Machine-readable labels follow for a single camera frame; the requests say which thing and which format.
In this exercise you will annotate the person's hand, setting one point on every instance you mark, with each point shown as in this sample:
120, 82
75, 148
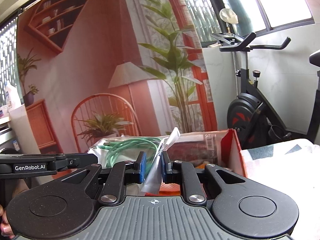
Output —
6, 230

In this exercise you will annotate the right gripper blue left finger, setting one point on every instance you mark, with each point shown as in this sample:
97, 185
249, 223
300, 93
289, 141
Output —
121, 174

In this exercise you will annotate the white patterned tablecloth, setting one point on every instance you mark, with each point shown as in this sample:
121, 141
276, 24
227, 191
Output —
291, 167

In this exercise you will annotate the printed room backdrop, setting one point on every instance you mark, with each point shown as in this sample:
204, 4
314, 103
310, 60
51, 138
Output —
101, 68

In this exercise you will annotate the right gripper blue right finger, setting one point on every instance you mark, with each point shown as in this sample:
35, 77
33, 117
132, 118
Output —
184, 174

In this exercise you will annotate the red strawberry cardboard box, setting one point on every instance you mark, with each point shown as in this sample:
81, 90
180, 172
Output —
112, 150

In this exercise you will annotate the black exercise bike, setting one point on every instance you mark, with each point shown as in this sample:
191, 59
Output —
251, 115

